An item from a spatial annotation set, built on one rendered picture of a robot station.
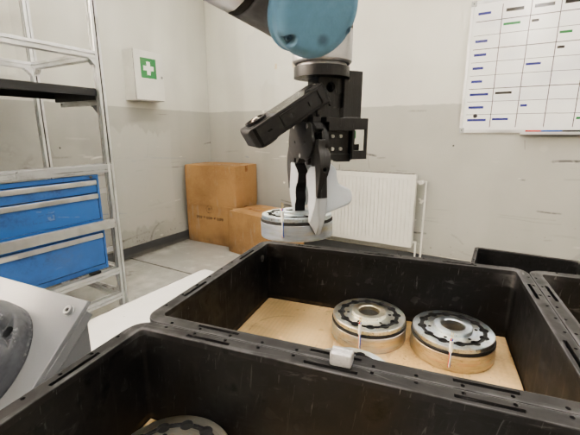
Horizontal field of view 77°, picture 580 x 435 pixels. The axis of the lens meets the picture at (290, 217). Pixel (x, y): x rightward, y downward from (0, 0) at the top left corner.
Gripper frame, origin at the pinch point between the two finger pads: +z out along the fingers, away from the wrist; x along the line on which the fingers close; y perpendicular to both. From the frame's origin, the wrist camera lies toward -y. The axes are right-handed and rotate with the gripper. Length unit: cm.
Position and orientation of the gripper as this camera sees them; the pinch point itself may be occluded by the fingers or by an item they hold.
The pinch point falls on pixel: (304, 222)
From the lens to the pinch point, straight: 50.5
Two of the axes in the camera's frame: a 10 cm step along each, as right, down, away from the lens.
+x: -4.0, -2.1, 8.9
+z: -0.1, 9.8, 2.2
